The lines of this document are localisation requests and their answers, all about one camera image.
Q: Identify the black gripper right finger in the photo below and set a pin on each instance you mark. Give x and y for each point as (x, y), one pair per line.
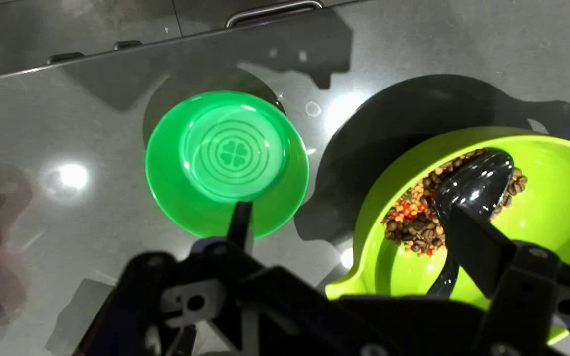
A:
(478, 246)

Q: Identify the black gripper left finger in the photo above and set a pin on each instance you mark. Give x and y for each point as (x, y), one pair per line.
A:
(240, 224)

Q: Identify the green plastic bowl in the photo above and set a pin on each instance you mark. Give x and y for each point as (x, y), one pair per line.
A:
(229, 161)

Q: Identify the black plastic spoon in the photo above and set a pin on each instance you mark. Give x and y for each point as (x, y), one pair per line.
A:
(476, 181)

